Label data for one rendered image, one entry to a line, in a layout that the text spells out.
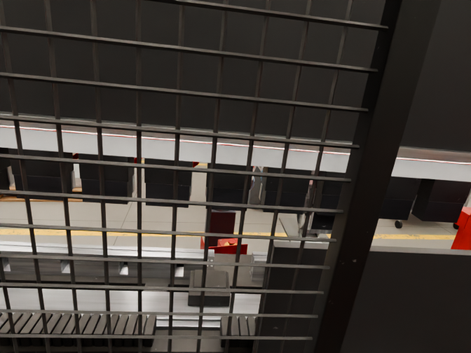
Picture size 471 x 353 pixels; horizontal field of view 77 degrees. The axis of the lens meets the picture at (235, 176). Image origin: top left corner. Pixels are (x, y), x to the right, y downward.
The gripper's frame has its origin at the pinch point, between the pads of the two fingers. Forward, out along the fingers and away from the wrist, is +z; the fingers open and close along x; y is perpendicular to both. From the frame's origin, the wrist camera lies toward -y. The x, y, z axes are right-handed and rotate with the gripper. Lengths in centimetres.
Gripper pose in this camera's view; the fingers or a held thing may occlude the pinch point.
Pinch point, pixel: (309, 234)
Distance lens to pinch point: 131.1
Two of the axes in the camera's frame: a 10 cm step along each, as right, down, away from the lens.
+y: 0.8, -3.6, -9.3
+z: -0.6, 9.3, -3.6
